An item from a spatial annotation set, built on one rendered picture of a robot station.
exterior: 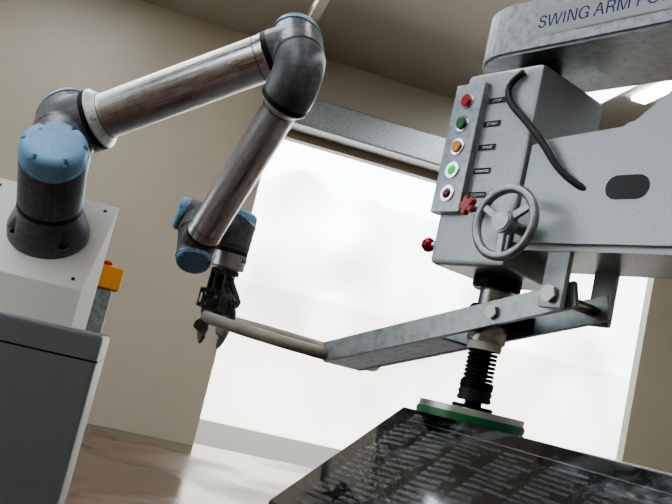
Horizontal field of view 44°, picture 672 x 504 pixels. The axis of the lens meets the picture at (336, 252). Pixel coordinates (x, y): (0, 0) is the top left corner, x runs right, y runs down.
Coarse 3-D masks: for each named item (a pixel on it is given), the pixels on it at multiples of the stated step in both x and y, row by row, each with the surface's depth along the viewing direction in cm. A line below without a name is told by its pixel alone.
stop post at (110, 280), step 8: (104, 264) 290; (104, 272) 289; (112, 272) 290; (120, 272) 291; (104, 280) 289; (112, 280) 290; (120, 280) 291; (104, 288) 291; (112, 288) 290; (96, 296) 290; (104, 296) 291; (96, 304) 290; (104, 304) 291; (96, 312) 289; (104, 312) 290; (88, 320) 288; (96, 320) 289; (88, 328) 288; (96, 328) 289
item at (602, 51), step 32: (544, 0) 169; (576, 0) 162; (608, 0) 156; (640, 0) 151; (512, 32) 173; (544, 32) 166; (576, 32) 160; (608, 32) 155; (640, 32) 150; (512, 64) 176; (544, 64) 173; (576, 64) 169; (608, 64) 166; (640, 64) 163
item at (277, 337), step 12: (204, 312) 212; (216, 312) 226; (216, 324) 204; (228, 324) 201; (240, 324) 199; (252, 324) 238; (264, 324) 241; (252, 336) 197; (264, 336) 196; (276, 336) 196; (288, 336) 241; (300, 336) 242; (288, 348) 196; (300, 348) 196; (312, 348) 196; (324, 348) 198
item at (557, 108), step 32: (512, 96) 168; (544, 96) 165; (576, 96) 171; (512, 128) 166; (544, 128) 165; (576, 128) 172; (480, 160) 170; (512, 160) 164; (448, 224) 172; (448, 256) 170; (480, 256) 163; (512, 288) 168
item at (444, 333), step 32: (544, 288) 151; (576, 288) 151; (416, 320) 178; (448, 320) 172; (480, 320) 165; (512, 320) 159; (544, 320) 167; (576, 320) 161; (608, 320) 156; (352, 352) 191; (384, 352) 187; (416, 352) 186; (448, 352) 184
